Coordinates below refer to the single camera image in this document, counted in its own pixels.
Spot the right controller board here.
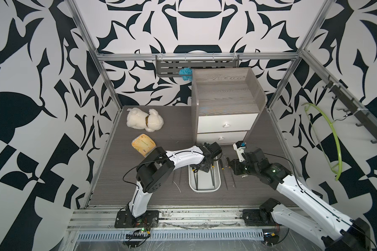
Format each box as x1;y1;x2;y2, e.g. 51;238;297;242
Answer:
262;232;280;246

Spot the controller board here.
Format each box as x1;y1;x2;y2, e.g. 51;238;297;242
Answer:
125;229;151;239
262;232;280;246

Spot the green hoop hanger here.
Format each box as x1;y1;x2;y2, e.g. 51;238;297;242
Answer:
302;102;343;182

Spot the grey wall shelf rack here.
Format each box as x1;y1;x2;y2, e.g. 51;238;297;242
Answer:
155;54;239;77

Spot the teal cloth ball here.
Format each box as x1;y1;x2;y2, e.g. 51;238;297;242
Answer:
179;68;193;82

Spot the white storage tray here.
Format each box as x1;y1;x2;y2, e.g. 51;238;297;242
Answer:
188;162;222;193

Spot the left controller board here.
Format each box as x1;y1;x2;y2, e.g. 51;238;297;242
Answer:
125;229;151;239

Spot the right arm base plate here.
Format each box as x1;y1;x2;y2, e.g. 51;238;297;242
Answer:
242;208;281;227

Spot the yellow tissue pack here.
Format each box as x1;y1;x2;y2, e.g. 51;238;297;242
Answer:
132;134;157;158

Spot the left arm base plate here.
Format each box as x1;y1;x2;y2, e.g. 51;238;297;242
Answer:
114;210;159;229

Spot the grey hook rail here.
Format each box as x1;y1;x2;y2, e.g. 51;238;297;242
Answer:
323;75;377;144

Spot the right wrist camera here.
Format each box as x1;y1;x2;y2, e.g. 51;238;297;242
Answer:
232;141;247;163

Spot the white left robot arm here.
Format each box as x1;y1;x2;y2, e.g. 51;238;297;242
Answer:
126;142;222;219

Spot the white plush dog toy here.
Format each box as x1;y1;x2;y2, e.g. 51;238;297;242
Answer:
126;108;164;132

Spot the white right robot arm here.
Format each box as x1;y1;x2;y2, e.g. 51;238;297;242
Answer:
227;147;374;251

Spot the grey wooden drawer cabinet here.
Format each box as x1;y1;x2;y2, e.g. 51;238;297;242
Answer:
191;68;268;145

